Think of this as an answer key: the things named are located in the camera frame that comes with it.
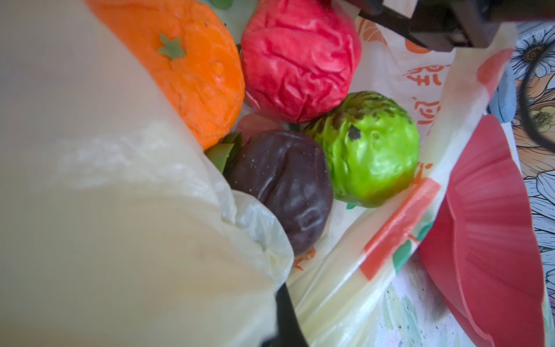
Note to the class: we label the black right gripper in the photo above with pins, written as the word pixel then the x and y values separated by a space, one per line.
pixel 444 25

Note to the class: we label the red flower-shaped plate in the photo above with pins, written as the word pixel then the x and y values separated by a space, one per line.
pixel 482 253

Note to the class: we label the yellowish plastic bag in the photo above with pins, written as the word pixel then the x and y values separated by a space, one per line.
pixel 116 230

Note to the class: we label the green fake cabbage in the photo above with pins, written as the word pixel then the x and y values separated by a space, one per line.
pixel 372 148

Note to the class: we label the red fake cabbage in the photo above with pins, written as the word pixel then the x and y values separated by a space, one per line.
pixel 299 58

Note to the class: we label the dark purple fake plum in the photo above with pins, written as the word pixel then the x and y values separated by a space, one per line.
pixel 288 173

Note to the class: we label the orange fake tangerine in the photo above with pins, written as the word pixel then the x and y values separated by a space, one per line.
pixel 189 53

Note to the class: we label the grey fabric glasses case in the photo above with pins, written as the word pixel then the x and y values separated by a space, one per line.
pixel 503 104

